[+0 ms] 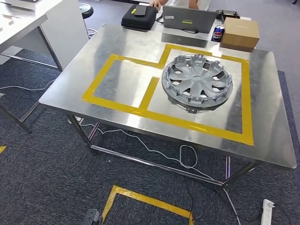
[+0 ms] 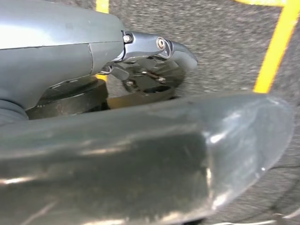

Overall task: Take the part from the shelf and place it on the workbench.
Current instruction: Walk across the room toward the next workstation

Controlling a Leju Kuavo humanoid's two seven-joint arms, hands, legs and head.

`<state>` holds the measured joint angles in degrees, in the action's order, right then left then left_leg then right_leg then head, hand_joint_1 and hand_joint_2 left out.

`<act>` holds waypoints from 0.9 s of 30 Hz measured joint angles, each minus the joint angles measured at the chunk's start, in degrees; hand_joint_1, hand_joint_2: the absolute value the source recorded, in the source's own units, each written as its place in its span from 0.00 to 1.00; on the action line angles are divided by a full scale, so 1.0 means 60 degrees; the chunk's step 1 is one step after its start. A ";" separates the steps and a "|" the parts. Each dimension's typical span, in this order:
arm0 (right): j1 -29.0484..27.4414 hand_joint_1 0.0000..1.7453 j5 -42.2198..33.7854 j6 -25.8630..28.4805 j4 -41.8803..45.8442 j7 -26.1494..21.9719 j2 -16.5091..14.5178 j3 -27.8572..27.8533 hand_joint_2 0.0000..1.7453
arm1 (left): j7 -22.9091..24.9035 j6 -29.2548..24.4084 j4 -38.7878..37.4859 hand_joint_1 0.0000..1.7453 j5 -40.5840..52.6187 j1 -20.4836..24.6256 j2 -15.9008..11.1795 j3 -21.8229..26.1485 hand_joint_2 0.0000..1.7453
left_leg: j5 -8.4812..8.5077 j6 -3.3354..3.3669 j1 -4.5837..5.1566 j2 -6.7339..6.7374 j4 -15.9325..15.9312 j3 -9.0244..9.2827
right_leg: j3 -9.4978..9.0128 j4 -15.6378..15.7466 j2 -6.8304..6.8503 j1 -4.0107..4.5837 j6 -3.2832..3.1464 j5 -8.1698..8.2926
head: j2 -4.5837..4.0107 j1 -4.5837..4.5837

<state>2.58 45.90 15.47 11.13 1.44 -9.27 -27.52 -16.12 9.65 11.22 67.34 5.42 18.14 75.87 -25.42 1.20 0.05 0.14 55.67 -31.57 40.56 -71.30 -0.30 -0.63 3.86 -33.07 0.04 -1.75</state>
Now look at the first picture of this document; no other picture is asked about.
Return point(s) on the grey plastic wheel cover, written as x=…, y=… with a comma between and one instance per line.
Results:
x=197, y=77

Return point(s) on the stainless steel workbench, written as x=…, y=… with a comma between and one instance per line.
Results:
x=70, y=77

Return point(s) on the white narrow desk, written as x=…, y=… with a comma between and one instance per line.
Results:
x=160, y=28

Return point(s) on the yellow floor tape square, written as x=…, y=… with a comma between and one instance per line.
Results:
x=2, y=149
x=150, y=200

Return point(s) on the black zip case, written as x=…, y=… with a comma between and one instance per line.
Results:
x=138, y=21

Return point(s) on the dark phone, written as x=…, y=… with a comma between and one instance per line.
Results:
x=140, y=10

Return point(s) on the small yellow tag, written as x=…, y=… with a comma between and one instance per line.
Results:
x=133, y=11

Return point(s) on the grey laptop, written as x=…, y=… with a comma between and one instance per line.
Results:
x=187, y=20

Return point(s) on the person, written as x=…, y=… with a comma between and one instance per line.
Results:
x=182, y=3

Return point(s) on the blue cola can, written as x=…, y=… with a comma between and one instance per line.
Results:
x=218, y=34

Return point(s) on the black round stool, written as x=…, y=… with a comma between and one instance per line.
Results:
x=86, y=11

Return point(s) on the black tray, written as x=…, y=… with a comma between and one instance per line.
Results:
x=227, y=14

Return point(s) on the brown cardboard box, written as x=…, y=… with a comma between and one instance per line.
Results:
x=240, y=34

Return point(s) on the white power strip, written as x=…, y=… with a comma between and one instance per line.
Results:
x=267, y=212

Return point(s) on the silver laptop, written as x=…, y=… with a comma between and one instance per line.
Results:
x=23, y=1

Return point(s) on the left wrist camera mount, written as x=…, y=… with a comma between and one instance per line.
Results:
x=91, y=217

